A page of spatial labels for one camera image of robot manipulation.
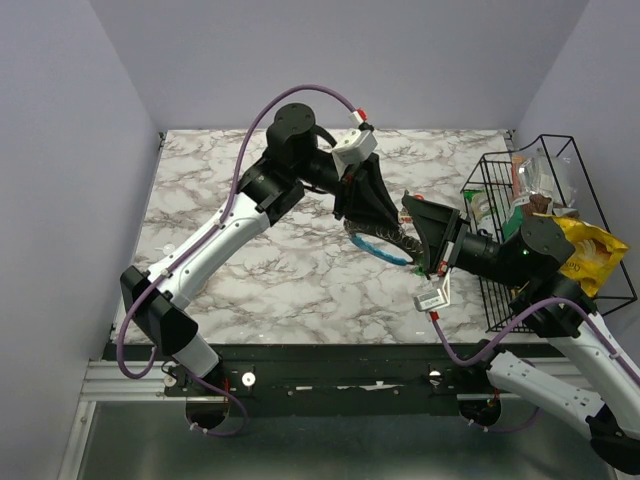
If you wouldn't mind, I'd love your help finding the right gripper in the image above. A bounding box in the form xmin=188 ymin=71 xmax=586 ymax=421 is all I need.
xmin=403 ymin=191 xmax=529 ymax=289

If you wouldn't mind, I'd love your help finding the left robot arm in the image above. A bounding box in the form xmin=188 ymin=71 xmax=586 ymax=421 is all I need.
xmin=116 ymin=103 xmax=412 ymax=395

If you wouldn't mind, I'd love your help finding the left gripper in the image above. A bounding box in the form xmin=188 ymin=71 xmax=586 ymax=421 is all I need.
xmin=294 ymin=150 xmax=405 ymax=232

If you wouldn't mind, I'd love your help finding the black wire basket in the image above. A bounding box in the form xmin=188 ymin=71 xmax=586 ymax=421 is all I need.
xmin=461 ymin=134 xmax=639 ymax=332

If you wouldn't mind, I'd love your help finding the blue key tag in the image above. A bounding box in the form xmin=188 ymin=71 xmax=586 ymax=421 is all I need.
xmin=349 ymin=235 xmax=411 ymax=266

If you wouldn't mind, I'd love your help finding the black mounting rail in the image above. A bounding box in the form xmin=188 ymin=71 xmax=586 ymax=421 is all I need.
xmin=102 ymin=339 xmax=546 ymax=417

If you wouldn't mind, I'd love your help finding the clear snack packet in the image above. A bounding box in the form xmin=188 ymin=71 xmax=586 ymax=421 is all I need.
xmin=511 ymin=148 xmax=575 ymax=206

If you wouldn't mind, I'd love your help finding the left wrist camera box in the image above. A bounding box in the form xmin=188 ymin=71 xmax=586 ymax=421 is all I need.
xmin=331 ymin=129 xmax=378 ymax=179

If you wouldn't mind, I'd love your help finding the yellow chips bag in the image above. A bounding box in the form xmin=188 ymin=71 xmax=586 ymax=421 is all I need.
xmin=551 ymin=216 xmax=629 ymax=297

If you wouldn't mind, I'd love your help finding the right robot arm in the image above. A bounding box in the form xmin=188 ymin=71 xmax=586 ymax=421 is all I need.
xmin=402 ymin=194 xmax=639 ymax=476

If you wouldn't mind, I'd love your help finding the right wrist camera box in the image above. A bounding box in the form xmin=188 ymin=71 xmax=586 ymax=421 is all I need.
xmin=413 ymin=275 xmax=450 ymax=312

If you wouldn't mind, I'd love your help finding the green snack packet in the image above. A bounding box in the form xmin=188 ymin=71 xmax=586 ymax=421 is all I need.
xmin=463 ymin=190 xmax=498 ymax=240

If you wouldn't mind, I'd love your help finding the grey curved keyring holder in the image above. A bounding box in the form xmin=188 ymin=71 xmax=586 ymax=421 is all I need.
xmin=344 ymin=219 xmax=424 ymax=265

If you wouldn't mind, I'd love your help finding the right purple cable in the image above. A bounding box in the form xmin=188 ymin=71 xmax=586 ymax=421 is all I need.
xmin=429 ymin=297 xmax=640 ymax=434

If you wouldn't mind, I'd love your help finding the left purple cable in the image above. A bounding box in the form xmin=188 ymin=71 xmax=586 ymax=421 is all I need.
xmin=115 ymin=84 xmax=369 ymax=437

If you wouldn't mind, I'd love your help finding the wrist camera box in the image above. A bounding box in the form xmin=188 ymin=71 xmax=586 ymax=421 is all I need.
xmin=413 ymin=275 xmax=450 ymax=312
xmin=331 ymin=129 xmax=378 ymax=179

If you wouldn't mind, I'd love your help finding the dark green snack bag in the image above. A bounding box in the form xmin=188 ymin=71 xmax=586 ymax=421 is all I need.
xmin=502 ymin=197 xmax=529 ymax=240

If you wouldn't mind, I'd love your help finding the purple cable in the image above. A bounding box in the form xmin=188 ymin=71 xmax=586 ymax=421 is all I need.
xmin=115 ymin=84 xmax=369 ymax=437
xmin=429 ymin=297 xmax=640 ymax=434

